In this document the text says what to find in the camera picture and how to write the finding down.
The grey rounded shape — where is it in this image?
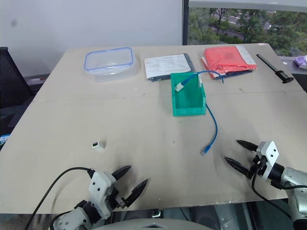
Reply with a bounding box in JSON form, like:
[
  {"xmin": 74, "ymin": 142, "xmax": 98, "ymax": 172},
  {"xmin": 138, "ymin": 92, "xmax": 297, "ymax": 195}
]
[{"xmin": 91, "ymin": 217, "xmax": 214, "ymax": 230}]

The purple bag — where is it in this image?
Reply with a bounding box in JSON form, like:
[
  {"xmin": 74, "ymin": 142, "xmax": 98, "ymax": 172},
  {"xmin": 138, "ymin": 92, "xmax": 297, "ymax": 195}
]
[{"xmin": 293, "ymin": 55, "xmax": 307, "ymax": 68}]

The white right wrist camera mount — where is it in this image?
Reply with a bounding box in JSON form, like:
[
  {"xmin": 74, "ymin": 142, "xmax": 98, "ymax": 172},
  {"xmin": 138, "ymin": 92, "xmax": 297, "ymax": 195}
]
[{"xmin": 256, "ymin": 140, "xmax": 279, "ymax": 181}]

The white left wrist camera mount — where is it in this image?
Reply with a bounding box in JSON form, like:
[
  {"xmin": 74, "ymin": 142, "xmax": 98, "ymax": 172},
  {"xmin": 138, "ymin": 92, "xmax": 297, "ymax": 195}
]
[{"xmin": 88, "ymin": 171, "xmax": 116, "ymax": 219}]

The green plastic bin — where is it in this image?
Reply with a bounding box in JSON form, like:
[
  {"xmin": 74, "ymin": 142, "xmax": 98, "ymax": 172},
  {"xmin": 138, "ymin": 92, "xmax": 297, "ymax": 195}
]
[{"xmin": 170, "ymin": 72, "xmax": 208, "ymax": 117}]

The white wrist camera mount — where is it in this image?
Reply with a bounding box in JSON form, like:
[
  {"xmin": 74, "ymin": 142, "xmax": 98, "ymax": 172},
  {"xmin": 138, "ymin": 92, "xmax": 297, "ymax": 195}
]
[
  {"xmin": 256, "ymin": 140, "xmax": 279, "ymax": 181},
  {"xmin": 88, "ymin": 171, "xmax": 116, "ymax": 219}
]

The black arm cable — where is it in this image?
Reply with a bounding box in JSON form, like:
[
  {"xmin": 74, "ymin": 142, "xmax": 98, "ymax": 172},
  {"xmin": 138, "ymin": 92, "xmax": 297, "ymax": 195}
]
[
  {"xmin": 25, "ymin": 167, "xmax": 96, "ymax": 230},
  {"xmin": 251, "ymin": 165, "xmax": 292, "ymax": 219}
]

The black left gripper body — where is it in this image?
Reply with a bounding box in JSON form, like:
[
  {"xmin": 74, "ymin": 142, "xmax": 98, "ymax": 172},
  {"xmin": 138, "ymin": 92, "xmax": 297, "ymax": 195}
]
[{"xmin": 105, "ymin": 184, "xmax": 127, "ymax": 211}]

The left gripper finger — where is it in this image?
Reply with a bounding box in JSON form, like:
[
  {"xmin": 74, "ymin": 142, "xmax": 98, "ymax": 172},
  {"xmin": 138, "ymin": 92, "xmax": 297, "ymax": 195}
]
[
  {"xmin": 112, "ymin": 165, "xmax": 132, "ymax": 185},
  {"xmin": 122, "ymin": 178, "xmax": 150, "ymax": 207}
]

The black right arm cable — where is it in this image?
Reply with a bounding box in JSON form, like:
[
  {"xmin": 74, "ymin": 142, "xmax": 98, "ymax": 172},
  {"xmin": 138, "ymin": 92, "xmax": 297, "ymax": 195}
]
[{"xmin": 251, "ymin": 165, "xmax": 292, "ymax": 219}]

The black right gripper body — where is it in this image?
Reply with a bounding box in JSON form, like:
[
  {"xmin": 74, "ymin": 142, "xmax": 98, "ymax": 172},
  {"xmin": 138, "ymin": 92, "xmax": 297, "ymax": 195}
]
[{"xmin": 247, "ymin": 150, "xmax": 268, "ymax": 180}]

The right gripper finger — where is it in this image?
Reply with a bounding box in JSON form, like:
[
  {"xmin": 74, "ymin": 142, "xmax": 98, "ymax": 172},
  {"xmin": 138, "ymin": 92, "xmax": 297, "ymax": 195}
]
[
  {"xmin": 236, "ymin": 140, "xmax": 260, "ymax": 151},
  {"xmin": 224, "ymin": 157, "xmax": 253, "ymax": 179}
]

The clear container with blue rim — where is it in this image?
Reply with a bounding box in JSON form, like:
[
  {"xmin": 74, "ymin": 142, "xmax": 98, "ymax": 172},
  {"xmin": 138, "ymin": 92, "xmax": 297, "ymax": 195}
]
[{"xmin": 83, "ymin": 47, "xmax": 138, "ymax": 83}]

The printed sheet in plastic sleeve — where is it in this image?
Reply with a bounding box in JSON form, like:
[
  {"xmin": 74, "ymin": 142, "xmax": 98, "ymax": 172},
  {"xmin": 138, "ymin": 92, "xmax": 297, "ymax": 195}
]
[{"xmin": 143, "ymin": 53, "xmax": 194, "ymax": 84}]

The red packaged cloth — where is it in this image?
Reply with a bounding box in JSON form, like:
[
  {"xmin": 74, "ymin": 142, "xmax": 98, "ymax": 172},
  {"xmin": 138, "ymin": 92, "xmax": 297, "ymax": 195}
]
[{"xmin": 200, "ymin": 45, "xmax": 258, "ymax": 81}]

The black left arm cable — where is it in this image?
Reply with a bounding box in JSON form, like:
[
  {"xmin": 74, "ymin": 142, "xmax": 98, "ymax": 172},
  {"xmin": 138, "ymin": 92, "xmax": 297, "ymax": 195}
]
[{"xmin": 25, "ymin": 167, "xmax": 96, "ymax": 230}]

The blue Ethernet cable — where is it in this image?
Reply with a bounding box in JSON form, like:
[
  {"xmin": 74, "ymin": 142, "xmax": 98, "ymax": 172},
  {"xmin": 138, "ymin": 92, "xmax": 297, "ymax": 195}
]
[{"xmin": 174, "ymin": 70, "xmax": 225, "ymax": 157}]

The black caliper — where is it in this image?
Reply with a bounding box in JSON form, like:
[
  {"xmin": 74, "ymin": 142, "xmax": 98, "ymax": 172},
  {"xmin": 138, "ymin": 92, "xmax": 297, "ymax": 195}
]
[{"xmin": 256, "ymin": 53, "xmax": 295, "ymax": 84}]

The dark window frame post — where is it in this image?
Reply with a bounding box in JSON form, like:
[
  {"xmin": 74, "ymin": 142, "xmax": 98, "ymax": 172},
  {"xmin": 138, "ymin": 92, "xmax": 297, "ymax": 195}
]
[{"xmin": 180, "ymin": 0, "xmax": 190, "ymax": 46}]

